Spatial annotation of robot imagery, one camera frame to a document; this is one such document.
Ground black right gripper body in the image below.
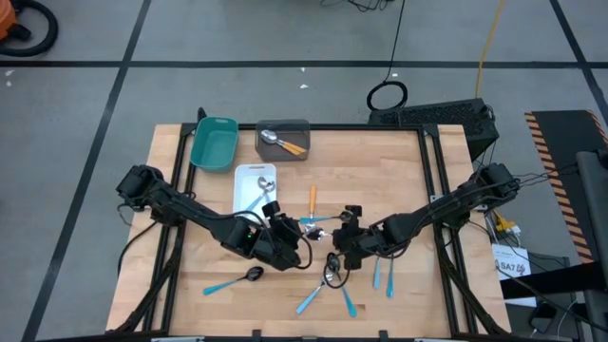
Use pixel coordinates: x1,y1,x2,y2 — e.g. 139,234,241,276
331,218,384,260

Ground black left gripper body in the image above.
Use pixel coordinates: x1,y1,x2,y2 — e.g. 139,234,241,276
258,216,303,257

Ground white plastic bin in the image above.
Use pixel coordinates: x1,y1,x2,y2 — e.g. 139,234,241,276
231,162,278,224

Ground dark grey plastic bin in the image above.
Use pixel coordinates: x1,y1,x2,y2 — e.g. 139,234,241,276
254,118,313,163

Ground teal plastic bin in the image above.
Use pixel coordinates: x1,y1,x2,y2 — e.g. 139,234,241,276
189,116,240,174

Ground yellow plug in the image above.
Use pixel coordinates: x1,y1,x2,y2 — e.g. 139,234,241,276
492,212,523,238

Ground white paper label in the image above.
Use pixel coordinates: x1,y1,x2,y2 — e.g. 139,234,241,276
490,243,533,309

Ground black stand bar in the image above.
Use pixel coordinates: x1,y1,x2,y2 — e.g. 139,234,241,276
499,273,608,301

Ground black hazard striped platform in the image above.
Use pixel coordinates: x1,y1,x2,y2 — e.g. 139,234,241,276
523,108,608,266

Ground orange vacuum cleaner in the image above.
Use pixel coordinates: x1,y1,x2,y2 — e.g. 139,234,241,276
0,0,19,42

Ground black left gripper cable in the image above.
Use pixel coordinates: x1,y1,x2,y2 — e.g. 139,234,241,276
284,231,314,271

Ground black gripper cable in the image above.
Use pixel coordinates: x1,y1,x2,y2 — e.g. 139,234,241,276
284,231,314,271
322,254,352,290

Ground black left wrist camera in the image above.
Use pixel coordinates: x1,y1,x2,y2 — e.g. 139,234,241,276
261,199,283,220

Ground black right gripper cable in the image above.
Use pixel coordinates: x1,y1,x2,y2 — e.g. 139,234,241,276
322,254,352,290

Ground black metal table frame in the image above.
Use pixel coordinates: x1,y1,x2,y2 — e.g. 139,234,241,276
109,106,513,341

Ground black hanging cable with coil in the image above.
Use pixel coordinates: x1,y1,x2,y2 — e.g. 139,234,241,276
365,0,409,112

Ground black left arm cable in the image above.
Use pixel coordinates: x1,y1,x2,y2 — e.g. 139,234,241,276
116,218,161,281

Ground yellow hanging cable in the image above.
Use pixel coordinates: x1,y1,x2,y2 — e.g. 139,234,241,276
474,0,505,100

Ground black floor cables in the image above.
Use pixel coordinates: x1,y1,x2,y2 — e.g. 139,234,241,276
318,0,396,14

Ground dark grey post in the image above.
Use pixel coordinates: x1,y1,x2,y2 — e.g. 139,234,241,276
576,149,608,342

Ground black vacuum hose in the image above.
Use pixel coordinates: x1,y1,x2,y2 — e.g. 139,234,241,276
0,0,60,58

